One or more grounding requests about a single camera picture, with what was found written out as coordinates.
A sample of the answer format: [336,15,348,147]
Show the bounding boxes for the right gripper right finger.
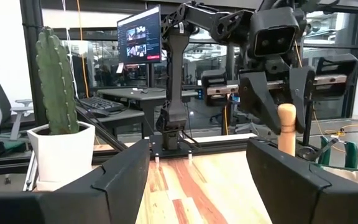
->
[246,136,358,224]

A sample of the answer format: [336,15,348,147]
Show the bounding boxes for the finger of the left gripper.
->
[288,65,316,134]
[239,71,283,136]

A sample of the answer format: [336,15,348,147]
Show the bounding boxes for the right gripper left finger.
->
[0,138,151,224]

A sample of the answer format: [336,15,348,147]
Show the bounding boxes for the wide wooden-handled garden trowel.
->
[277,103,297,156]

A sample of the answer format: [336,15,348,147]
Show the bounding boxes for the dark green pruning shears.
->
[296,135,358,170]

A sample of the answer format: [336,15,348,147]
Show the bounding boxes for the beige green gardening bag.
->
[317,164,358,191]

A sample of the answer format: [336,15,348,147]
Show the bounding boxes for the dark grey desk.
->
[96,88,198,138]

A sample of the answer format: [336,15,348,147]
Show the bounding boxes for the black keyboard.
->
[78,96,126,113]

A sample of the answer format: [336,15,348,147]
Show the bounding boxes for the green cactus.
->
[35,26,80,135]

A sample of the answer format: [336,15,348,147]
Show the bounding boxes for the black computer monitor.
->
[116,5,162,65]

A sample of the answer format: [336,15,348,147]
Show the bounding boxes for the yellow floor cable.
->
[312,124,358,155]

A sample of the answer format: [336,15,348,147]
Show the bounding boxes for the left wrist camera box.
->
[249,6,301,58]

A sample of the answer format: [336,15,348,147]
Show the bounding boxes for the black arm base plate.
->
[149,133,200,158]

